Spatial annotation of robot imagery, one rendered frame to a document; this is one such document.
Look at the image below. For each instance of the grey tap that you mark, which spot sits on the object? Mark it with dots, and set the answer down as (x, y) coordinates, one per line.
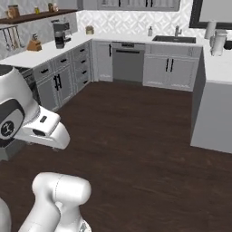
(177, 31)

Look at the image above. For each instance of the grey wall cupboards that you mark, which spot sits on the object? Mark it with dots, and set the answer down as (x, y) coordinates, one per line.
(130, 4)

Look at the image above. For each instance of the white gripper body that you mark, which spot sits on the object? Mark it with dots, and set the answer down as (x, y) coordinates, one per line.
(59, 139)

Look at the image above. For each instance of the brown jar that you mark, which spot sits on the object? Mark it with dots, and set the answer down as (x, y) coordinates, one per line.
(13, 11)

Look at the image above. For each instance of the grey corner cupboard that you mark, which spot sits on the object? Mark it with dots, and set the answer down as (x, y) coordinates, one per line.
(104, 62)

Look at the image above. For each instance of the grey sink cupboard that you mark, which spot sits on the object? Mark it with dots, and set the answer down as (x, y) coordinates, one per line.
(170, 71)

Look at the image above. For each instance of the brown wooden wall shelf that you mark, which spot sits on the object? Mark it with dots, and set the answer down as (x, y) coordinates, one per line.
(39, 15)

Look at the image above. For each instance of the white paper towel roll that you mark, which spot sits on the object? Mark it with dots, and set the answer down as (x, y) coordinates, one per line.
(210, 29)

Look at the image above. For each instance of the black coffee machine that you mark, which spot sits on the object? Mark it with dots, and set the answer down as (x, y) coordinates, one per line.
(61, 33)

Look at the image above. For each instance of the yellow jar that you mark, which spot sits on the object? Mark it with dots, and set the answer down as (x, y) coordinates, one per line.
(36, 10)

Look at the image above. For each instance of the black bowl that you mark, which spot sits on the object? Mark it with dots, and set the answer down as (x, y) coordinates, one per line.
(228, 44)

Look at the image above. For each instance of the black framed window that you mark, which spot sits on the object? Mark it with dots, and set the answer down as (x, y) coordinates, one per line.
(211, 12)

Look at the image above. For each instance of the black sink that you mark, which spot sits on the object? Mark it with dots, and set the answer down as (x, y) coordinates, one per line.
(173, 39)

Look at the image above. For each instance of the beige basket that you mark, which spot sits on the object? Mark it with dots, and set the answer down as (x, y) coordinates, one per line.
(89, 30)

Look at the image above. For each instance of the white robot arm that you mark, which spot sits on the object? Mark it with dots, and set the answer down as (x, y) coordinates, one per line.
(15, 99)

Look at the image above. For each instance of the brown bottle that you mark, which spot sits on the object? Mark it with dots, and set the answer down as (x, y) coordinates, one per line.
(51, 7)

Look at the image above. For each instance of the grey dishwasher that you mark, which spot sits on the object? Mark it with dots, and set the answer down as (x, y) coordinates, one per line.
(128, 63)

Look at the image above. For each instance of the rail with hanging tools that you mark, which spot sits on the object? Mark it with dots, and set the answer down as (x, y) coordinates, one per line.
(12, 37)

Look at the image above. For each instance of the grey kitchen island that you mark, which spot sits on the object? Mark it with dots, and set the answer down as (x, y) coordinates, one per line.
(214, 114)

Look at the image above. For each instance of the wooden knife block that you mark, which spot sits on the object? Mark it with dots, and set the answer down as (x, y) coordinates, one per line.
(33, 44)

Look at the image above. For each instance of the grey drawer cupboard run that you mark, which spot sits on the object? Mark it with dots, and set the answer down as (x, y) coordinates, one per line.
(65, 75)

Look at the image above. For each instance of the grey soap bottle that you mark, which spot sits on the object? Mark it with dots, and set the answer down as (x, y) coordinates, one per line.
(150, 31)

